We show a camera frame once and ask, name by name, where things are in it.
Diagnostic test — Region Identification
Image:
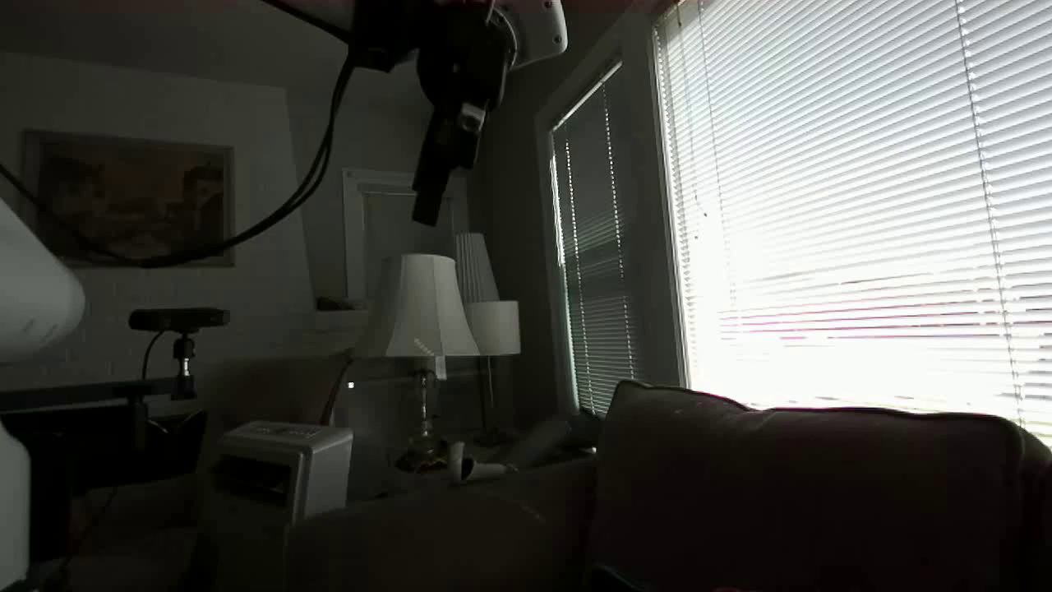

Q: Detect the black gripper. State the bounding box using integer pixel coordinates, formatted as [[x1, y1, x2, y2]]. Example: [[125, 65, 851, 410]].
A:
[[408, 0, 515, 227]]

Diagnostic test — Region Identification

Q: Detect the table lamp with white shade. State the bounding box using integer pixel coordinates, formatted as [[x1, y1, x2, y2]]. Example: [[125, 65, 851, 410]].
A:
[[377, 250, 483, 478]]

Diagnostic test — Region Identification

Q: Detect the small white lamp shade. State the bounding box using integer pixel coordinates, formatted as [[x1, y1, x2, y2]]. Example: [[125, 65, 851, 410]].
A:
[[467, 298, 527, 362]]

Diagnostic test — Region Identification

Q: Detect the dim window blind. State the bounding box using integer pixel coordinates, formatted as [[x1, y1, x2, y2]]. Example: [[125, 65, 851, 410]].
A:
[[549, 62, 640, 418]]

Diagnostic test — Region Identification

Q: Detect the white box heater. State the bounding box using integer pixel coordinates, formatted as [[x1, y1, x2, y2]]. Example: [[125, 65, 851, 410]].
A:
[[204, 418, 358, 525]]

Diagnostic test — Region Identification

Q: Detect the brown fabric sofa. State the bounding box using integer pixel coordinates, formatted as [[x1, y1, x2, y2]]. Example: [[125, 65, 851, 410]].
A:
[[193, 374, 1052, 592]]

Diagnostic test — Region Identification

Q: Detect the white rounded casing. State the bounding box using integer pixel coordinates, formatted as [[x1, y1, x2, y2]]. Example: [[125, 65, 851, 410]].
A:
[[0, 195, 88, 370]]

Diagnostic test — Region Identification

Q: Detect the wide bright window blind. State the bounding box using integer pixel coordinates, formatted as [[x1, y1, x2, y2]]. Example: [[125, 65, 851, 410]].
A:
[[654, 0, 1052, 441]]

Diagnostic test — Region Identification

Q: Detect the dark low cabinet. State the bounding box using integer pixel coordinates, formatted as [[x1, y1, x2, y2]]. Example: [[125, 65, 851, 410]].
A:
[[0, 374, 209, 564]]

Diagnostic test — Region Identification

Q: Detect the large brown sofa back cushion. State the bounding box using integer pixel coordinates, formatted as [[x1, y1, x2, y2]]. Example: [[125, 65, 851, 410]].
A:
[[588, 379, 1052, 592]]

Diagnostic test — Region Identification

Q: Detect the white upright casing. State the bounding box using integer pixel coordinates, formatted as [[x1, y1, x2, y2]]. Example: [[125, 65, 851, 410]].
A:
[[0, 426, 36, 592]]

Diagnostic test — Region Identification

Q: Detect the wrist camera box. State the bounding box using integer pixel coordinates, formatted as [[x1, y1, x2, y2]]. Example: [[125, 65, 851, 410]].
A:
[[454, 100, 494, 137]]

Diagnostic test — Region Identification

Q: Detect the white door frame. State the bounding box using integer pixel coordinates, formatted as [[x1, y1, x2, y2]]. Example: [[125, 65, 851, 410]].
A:
[[337, 165, 477, 313]]

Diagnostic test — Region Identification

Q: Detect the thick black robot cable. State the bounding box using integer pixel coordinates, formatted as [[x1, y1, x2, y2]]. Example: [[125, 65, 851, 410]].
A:
[[0, 47, 363, 274]]

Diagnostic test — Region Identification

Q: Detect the black camera on stand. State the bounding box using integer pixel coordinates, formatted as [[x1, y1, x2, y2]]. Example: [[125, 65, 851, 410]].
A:
[[125, 305, 233, 404]]

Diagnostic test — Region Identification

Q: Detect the framed wall picture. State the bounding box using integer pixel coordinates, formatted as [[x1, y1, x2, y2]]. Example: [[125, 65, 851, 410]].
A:
[[19, 128, 238, 271]]

